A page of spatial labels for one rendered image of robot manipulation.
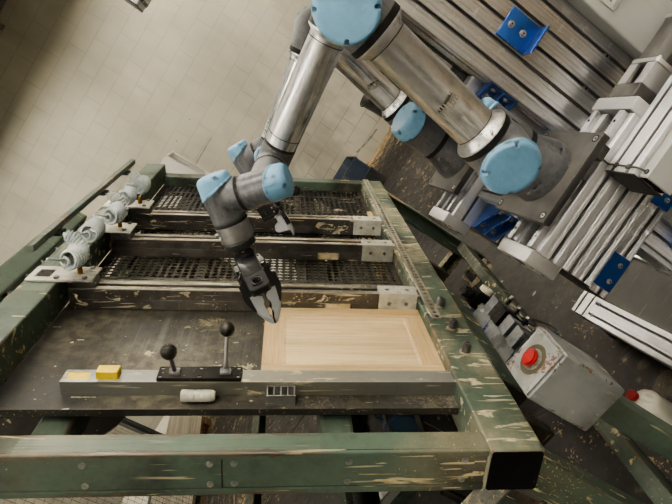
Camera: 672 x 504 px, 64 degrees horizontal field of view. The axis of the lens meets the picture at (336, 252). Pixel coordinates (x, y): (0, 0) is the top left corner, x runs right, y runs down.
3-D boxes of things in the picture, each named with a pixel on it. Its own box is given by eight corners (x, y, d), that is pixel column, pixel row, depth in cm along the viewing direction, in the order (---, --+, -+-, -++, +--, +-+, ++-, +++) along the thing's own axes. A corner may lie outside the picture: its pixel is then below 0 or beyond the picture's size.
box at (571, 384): (629, 393, 110) (566, 354, 105) (588, 434, 113) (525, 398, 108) (598, 360, 121) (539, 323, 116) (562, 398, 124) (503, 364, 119)
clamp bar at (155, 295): (416, 316, 174) (425, 247, 166) (29, 311, 163) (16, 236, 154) (410, 302, 184) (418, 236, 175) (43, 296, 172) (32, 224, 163)
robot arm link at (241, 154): (245, 139, 175) (222, 152, 177) (262, 168, 179) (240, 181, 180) (248, 136, 183) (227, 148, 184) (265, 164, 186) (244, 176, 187)
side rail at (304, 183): (360, 202, 312) (361, 183, 308) (164, 195, 301) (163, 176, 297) (358, 198, 319) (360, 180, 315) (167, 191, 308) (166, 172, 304)
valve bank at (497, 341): (604, 378, 139) (536, 336, 132) (566, 417, 143) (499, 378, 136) (525, 292, 185) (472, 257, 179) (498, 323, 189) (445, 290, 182)
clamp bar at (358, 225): (381, 237, 241) (386, 185, 232) (104, 229, 230) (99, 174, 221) (377, 229, 251) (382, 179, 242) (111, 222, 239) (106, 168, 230)
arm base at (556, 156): (545, 143, 130) (515, 119, 127) (584, 146, 116) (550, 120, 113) (509, 196, 132) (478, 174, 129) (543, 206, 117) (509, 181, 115)
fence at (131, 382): (453, 395, 137) (455, 382, 136) (61, 395, 128) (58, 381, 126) (448, 383, 142) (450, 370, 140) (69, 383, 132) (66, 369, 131)
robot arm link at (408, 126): (426, 161, 165) (391, 136, 161) (418, 150, 177) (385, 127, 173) (451, 128, 161) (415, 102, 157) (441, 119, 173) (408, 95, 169)
